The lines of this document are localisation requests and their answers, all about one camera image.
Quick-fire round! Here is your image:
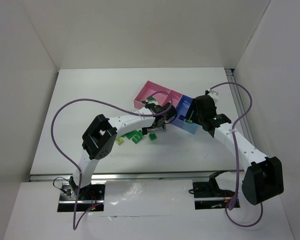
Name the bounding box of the aluminium front rail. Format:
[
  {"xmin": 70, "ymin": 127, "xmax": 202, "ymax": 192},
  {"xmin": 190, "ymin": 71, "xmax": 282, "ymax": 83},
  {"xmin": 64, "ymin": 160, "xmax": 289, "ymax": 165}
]
[{"xmin": 28, "ymin": 171, "xmax": 223, "ymax": 183}]

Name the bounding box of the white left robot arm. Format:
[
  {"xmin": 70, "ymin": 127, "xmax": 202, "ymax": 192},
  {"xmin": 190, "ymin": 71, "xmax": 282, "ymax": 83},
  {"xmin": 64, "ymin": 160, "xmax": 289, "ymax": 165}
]
[{"xmin": 69, "ymin": 102, "xmax": 177, "ymax": 199}]

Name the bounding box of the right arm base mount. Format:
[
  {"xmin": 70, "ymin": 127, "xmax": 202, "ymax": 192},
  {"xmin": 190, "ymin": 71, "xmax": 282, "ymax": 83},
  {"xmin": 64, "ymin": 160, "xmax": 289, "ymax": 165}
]
[{"xmin": 188, "ymin": 170, "xmax": 235, "ymax": 210}]

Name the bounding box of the aluminium side rail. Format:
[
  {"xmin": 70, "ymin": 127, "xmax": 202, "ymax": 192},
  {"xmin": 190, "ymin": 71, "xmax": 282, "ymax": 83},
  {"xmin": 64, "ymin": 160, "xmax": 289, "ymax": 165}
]
[{"xmin": 224, "ymin": 68, "xmax": 254, "ymax": 144}]

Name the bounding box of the lime green small lego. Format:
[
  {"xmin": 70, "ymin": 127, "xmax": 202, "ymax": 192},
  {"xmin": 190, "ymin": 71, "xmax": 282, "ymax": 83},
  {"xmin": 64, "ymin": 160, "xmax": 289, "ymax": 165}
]
[{"xmin": 115, "ymin": 137, "xmax": 124, "ymax": 145}]

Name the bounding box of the pink plastic container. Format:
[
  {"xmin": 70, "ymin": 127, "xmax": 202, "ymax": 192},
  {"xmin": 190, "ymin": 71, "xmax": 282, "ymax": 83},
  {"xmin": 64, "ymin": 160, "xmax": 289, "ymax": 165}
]
[{"xmin": 133, "ymin": 81, "xmax": 183, "ymax": 117}]

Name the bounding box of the green lego brick with studs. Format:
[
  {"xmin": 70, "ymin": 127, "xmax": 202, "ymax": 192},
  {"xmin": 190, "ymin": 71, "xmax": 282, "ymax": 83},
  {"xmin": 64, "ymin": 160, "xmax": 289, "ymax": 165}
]
[{"xmin": 131, "ymin": 130, "xmax": 144, "ymax": 144}]

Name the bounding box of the purple cable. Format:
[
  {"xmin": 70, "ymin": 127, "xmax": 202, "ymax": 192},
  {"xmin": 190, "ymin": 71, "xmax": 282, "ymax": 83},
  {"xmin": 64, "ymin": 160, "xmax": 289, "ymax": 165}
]
[
  {"xmin": 208, "ymin": 82, "xmax": 264, "ymax": 227},
  {"xmin": 51, "ymin": 91, "xmax": 175, "ymax": 230}
]

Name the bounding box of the blue plastic container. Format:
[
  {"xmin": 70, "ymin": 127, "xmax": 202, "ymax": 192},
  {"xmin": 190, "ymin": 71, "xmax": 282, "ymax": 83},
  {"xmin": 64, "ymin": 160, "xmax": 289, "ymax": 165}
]
[{"xmin": 172, "ymin": 95, "xmax": 198, "ymax": 135}]

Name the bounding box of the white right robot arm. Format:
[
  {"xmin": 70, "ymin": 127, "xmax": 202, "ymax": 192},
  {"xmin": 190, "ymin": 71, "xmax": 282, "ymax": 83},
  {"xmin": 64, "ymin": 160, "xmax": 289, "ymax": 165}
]
[{"xmin": 187, "ymin": 94, "xmax": 284, "ymax": 206}]

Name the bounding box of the green lego brick upside down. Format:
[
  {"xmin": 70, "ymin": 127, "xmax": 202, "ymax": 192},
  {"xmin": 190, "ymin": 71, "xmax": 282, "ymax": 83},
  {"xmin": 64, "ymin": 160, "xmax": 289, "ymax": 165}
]
[{"xmin": 120, "ymin": 130, "xmax": 138, "ymax": 140}]

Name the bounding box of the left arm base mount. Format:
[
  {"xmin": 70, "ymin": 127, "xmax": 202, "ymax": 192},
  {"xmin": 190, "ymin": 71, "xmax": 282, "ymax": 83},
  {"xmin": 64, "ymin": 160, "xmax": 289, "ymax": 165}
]
[{"xmin": 52, "ymin": 177, "xmax": 106, "ymax": 213}]

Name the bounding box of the dark blue lego brick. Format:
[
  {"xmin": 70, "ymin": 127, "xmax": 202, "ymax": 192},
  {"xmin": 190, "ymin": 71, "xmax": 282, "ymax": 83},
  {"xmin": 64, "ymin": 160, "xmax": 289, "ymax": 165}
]
[{"xmin": 178, "ymin": 115, "xmax": 186, "ymax": 122}]

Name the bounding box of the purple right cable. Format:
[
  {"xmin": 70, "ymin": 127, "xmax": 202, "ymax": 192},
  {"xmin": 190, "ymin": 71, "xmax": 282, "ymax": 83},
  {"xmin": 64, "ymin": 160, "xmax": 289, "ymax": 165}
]
[{"xmin": 208, "ymin": 82, "xmax": 264, "ymax": 227}]

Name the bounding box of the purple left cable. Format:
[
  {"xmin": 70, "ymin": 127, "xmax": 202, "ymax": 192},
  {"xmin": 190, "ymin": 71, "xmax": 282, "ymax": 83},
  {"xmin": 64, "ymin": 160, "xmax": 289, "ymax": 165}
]
[{"xmin": 51, "ymin": 91, "xmax": 175, "ymax": 230}]

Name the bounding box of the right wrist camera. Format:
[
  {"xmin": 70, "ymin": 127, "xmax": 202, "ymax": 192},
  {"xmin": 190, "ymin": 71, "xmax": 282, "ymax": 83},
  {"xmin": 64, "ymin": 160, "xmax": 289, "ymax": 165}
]
[{"xmin": 205, "ymin": 89, "xmax": 219, "ymax": 102}]

